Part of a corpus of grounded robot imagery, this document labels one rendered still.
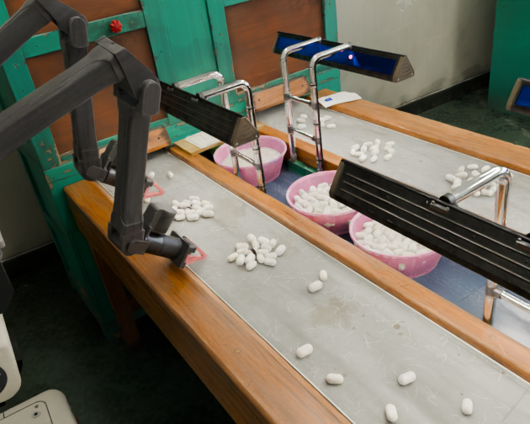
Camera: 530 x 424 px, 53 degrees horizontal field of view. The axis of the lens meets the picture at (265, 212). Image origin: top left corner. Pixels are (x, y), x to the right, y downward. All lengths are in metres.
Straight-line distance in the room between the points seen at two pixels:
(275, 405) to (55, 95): 0.68
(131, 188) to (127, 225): 0.09
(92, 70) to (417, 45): 3.21
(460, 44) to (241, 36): 2.45
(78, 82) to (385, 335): 0.78
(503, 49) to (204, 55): 2.47
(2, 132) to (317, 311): 0.74
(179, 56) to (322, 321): 1.23
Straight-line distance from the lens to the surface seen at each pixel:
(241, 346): 1.15
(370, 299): 1.26
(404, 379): 1.08
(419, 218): 0.91
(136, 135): 1.13
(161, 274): 1.40
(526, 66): 4.02
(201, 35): 2.12
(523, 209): 1.61
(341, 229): 1.57
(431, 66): 4.18
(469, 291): 1.40
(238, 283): 1.35
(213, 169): 1.87
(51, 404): 1.91
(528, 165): 1.79
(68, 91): 1.02
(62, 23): 1.41
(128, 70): 1.05
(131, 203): 1.21
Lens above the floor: 1.57
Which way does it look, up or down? 31 degrees down
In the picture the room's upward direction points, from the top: 9 degrees counter-clockwise
